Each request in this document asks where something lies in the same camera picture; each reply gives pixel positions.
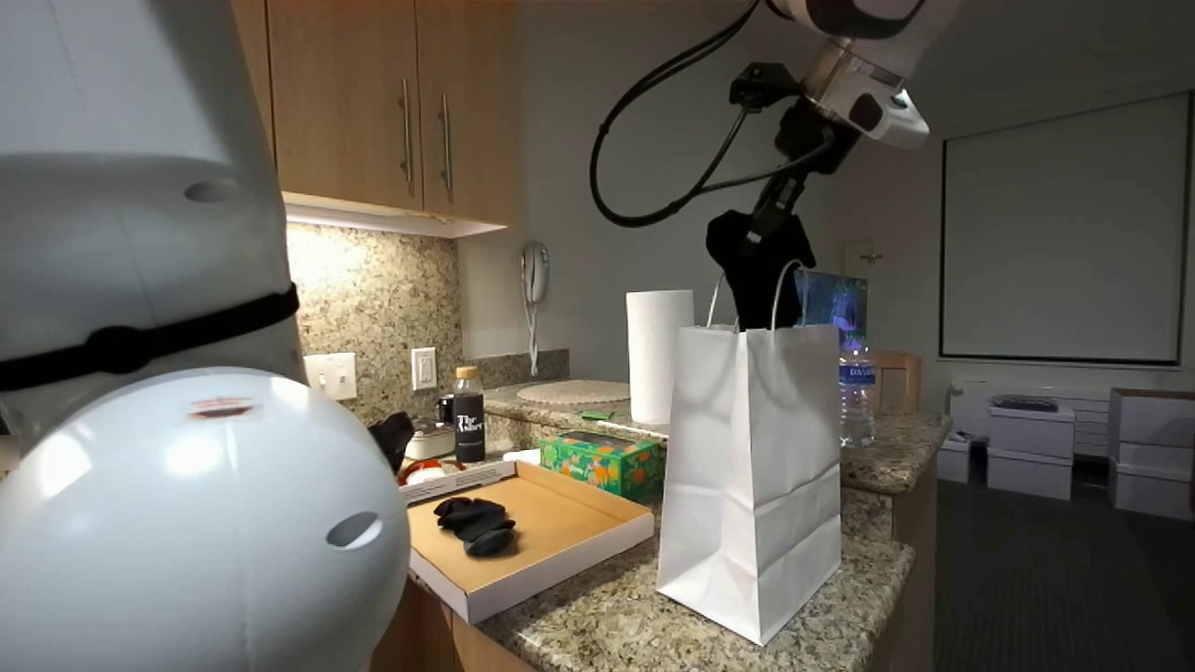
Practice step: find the white paper bag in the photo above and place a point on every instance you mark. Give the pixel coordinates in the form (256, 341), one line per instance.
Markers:
(747, 499)

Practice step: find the black sock grey heel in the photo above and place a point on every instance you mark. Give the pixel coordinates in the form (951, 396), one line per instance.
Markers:
(479, 523)

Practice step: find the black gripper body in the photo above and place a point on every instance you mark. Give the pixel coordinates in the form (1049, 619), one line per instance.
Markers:
(816, 137)

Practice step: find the dark bottle white label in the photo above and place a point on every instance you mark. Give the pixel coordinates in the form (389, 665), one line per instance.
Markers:
(468, 422)

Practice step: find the wooden wall cabinet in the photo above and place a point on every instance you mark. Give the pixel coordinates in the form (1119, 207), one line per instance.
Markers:
(373, 115)

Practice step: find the green floral tissue box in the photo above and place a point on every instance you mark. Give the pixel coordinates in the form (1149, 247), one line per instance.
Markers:
(601, 466)

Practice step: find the white projection screen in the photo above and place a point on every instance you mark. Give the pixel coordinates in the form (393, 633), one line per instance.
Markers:
(1065, 231)

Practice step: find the white paper towel roll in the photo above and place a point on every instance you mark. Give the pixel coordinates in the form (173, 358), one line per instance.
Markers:
(658, 361)

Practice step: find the white storage box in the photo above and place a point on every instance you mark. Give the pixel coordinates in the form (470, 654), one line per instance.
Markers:
(1156, 453)
(1032, 451)
(955, 457)

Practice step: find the white wall outlet plate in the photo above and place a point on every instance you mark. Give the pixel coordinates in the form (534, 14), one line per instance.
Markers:
(424, 366)
(331, 374)

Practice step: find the small black device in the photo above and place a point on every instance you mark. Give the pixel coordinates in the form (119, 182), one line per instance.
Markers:
(393, 440)

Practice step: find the red white snack package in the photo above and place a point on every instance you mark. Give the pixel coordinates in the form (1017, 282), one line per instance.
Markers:
(460, 480)

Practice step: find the white wall phone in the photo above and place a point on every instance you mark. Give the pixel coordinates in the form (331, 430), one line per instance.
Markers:
(533, 273)

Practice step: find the wooden counter cabinet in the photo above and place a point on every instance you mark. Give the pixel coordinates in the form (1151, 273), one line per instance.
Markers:
(424, 641)

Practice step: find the round woven placemat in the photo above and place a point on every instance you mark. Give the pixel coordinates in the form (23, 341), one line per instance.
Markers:
(572, 392)

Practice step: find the television with blue picture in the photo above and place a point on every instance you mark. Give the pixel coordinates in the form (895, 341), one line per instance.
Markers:
(843, 304)

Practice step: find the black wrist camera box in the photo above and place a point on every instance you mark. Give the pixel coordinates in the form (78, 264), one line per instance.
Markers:
(764, 86)

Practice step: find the wooden chair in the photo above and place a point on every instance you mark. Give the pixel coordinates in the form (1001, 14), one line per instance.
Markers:
(899, 385)

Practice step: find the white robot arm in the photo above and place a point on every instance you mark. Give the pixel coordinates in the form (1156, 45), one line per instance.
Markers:
(187, 523)

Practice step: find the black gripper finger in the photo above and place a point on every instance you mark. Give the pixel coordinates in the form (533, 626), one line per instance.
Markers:
(778, 207)

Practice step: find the flat cardboard box white rim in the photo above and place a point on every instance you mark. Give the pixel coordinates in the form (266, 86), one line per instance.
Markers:
(561, 547)

